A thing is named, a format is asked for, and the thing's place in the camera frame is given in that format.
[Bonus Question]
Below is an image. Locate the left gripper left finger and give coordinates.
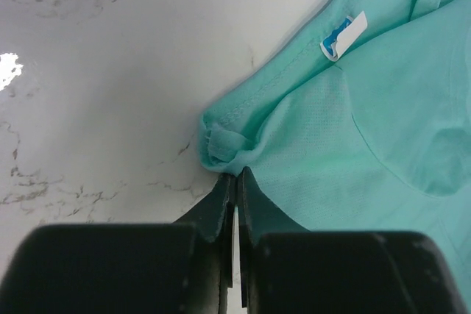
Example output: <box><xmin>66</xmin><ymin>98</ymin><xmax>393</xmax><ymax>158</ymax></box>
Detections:
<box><xmin>1</xmin><ymin>174</ymin><xmax>234</xmax><ymax>313</ymax></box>

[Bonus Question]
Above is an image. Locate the teal t shirt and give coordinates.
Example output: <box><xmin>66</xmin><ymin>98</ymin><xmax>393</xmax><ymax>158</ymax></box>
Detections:
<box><xmin>199</xmin><ymin>0</ymin><xmax>470</xmax><ymax>299</ymax></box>

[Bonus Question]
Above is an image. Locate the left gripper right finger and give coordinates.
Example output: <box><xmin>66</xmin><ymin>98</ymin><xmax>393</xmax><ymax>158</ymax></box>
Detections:
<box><xmin>236</xmin><ymin>168</ymin><xmax>467</xmax><ymax>313</ymax></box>

